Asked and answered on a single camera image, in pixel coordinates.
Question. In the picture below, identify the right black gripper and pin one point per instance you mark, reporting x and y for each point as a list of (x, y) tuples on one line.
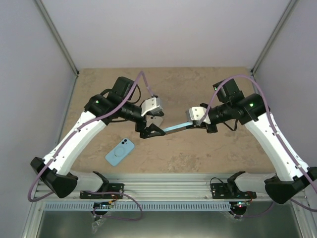
[(213, 129)]

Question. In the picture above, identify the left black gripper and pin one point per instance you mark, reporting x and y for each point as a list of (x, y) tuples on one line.
[(145, 132)]

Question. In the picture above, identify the light blue phone case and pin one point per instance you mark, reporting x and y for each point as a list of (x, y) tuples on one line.
[(178, 127)]

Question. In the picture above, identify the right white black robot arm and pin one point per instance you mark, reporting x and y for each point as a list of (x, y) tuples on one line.
[(291, 175)]

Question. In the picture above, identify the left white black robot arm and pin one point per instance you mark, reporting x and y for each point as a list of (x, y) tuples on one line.
[(54, 170)]

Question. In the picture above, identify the blue phone case on table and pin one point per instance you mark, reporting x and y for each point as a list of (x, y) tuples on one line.
[(120, 151)]

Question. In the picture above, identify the right circuit board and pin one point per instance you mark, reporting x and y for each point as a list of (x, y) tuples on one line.
[(240, 204)]

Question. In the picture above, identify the circuit board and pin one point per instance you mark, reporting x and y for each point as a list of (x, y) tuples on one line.
[(104, 205), (240, 204)]

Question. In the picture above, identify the left circuit board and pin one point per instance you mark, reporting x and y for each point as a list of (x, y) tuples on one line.
[(104, 205)]

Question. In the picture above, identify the clear plastic bag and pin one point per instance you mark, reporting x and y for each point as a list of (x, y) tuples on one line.
[(96, 224)]

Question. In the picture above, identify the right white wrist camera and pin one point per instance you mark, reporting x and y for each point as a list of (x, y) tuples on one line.
[(196, 115)]

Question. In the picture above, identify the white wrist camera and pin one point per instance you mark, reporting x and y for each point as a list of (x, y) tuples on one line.
[(152, 105), (196, 115)]

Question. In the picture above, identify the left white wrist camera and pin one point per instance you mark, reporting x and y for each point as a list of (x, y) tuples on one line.
[(152, 105)]

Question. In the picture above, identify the aluminium rail frame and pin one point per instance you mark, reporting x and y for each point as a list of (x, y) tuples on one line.
[(177, 166)]

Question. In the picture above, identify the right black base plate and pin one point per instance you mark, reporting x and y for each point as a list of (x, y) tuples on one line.
[(228, 190)]

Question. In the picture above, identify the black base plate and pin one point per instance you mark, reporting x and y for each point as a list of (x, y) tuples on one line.
[(109, 191), (228, 190)]

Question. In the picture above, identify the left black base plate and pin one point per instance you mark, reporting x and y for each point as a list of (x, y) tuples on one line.
[(109, 191)]

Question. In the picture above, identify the blue slotted cable duct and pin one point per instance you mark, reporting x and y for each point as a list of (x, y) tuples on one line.
[(151, 206)]

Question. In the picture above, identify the right aluminium corner post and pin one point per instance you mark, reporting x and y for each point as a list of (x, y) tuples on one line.
[(274, 35)]

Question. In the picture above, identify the aluminium corner post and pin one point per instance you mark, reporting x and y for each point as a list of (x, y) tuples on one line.
[(52, 28), (274, 35)]

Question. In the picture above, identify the left aluminium corner post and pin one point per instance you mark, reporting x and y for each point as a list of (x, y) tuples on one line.
[(52, 28)]

